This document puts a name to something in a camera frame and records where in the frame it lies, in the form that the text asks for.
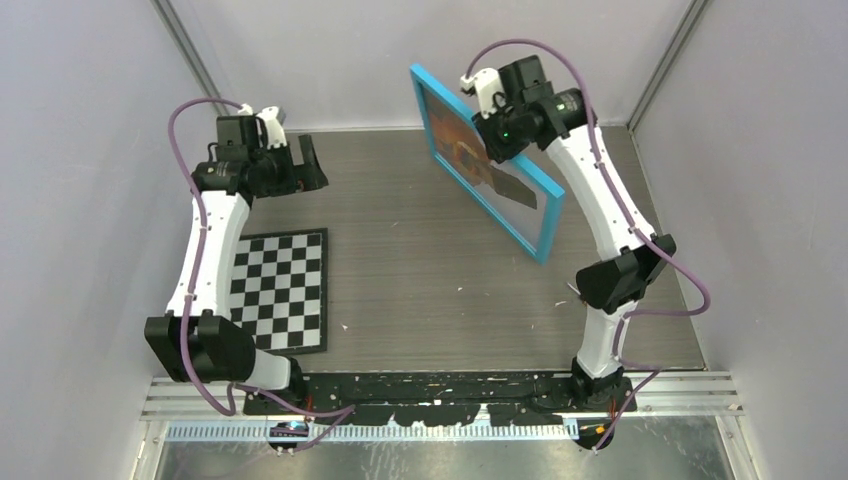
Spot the hot air balloon photo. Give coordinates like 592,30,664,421
421,88,548,250

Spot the white perforated strip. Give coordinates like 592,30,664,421
164,419,579,443

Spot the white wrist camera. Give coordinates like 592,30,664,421
237,104,288,150
460,68,508,119

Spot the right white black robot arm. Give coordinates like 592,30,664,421
460,56,676,411

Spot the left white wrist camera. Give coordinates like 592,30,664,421
237,104,288,150

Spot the right corner aluminium post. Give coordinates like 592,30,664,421
626,0,713,134

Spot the left corner aluminium post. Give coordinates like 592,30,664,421
149,0,232,115

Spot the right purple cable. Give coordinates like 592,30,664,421
463,38,713,454

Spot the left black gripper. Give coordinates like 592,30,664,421
252,135,328,199

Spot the blue picture frame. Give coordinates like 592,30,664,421
409,64,566,264

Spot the black white checkerboard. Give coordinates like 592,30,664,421
229,228,329,356

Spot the aluminium front rail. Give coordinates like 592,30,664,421
140,370,745,421

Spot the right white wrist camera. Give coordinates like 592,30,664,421
460,68,508,119

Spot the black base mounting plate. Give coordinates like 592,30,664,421
243,371,635,427

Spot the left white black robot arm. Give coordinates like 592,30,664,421
144,105,329,416

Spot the corner aluminium post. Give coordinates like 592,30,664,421
626,0,713,134
149,0,232,115

